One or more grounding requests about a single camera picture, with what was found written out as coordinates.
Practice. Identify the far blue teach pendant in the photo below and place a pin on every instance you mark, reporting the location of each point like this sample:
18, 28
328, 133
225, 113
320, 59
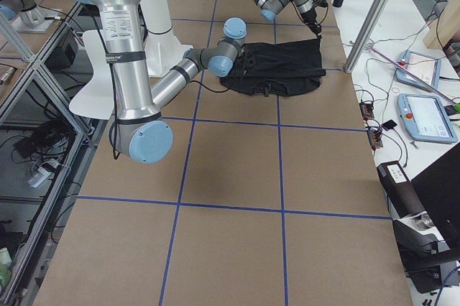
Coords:
426, 67

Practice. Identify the aluminium frame post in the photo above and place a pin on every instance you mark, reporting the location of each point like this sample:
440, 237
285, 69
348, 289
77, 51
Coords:
364, 34

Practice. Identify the white plastic chair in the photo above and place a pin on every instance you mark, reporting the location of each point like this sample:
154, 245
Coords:
95, 99

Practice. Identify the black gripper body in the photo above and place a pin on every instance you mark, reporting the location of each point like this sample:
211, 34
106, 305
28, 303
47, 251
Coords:
311, 19
241, 55

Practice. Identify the blue teach pendant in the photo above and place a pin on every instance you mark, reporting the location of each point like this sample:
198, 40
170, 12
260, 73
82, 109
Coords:
425, 119
426, 67

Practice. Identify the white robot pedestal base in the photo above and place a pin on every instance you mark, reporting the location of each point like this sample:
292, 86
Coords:
163, 49

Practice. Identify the black box with label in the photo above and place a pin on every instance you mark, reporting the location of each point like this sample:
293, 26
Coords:
402, 199

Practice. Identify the near blue teach pendant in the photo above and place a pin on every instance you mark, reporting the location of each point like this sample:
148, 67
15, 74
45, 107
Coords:
425, 119

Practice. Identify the black graphic t-shirt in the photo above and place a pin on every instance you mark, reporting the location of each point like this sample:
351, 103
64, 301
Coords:
285, 69

